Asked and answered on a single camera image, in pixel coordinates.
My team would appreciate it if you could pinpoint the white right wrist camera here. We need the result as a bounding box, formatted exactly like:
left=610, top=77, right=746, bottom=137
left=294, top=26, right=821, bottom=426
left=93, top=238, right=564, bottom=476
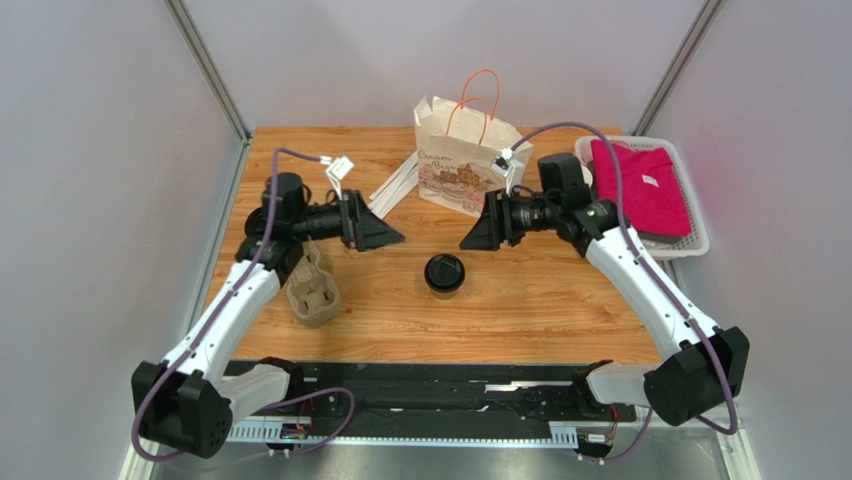
left=491, top=148, right=525, bottom=193

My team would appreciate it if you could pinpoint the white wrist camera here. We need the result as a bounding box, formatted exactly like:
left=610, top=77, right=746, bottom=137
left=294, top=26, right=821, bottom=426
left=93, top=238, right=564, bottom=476
left=320, top=156, right=354, bottom=198
left=491, top=148, right=525, bottom=193

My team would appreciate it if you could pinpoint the white paper takeout bag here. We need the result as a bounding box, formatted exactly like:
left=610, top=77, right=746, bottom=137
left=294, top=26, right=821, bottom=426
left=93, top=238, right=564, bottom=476
left=413, top=68, right=534, bottom=217

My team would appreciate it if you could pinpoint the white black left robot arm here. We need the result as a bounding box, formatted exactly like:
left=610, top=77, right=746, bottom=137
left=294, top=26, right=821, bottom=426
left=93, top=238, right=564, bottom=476
left=131, top=172, right=405, bottom=462

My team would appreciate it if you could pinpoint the black plastic cup lid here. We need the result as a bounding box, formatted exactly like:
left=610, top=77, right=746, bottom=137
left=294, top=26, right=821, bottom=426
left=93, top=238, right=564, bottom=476
left=424, top=253, right=466, bottom=289

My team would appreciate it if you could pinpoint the stack of paper cups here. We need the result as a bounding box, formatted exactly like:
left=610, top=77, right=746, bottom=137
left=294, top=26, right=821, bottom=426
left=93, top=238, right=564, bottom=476
left=581, top=165, right=594, bottom=192

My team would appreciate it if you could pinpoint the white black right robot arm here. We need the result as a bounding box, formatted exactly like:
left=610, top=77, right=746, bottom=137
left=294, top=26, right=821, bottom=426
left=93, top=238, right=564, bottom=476
left=460, top=153, right=750, bottom=426

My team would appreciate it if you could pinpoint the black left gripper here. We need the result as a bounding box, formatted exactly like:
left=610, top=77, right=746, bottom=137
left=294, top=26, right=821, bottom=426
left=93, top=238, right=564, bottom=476
left=292, top=190, right=405, bottom=252

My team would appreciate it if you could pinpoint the cardboard cup carrier tray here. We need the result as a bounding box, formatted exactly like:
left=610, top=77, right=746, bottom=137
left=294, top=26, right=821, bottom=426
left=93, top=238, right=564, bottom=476
left=285, top=241, right=343, bottom=328

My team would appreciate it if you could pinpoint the white wrapped straws bundle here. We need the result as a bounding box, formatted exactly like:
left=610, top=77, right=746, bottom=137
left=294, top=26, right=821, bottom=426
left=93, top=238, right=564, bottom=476
left=368, top=152, right=419, bottom=219

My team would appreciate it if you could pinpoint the aluminium frame rail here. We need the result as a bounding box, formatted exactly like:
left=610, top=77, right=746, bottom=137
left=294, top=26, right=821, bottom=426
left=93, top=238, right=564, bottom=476
left=119, top=373, right=761, bottom=480

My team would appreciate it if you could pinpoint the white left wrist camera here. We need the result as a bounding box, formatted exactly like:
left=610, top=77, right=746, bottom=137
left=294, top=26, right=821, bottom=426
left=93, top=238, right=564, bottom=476
left=320, top=156, right=354, bottom=198

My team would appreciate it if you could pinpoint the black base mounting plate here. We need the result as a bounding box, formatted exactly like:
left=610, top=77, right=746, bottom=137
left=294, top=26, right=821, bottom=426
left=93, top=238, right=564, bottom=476
left=230, top=362, right=643, bottom=446

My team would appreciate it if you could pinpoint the white plastic laundry basket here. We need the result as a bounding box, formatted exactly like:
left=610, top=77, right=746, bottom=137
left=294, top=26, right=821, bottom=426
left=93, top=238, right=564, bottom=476
left=609, top=135, right=710, bottom=260

